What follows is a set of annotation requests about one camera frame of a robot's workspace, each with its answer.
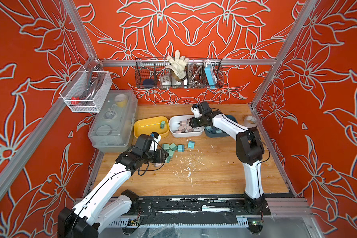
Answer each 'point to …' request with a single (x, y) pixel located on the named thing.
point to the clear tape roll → (250, 121)
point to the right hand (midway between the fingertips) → (188, 122)
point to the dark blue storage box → (212, 132)
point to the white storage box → (174, 120)
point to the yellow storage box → (149, 125)
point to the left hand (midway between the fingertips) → (165, 153)
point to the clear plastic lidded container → (112, 129)
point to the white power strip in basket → (165, 80)
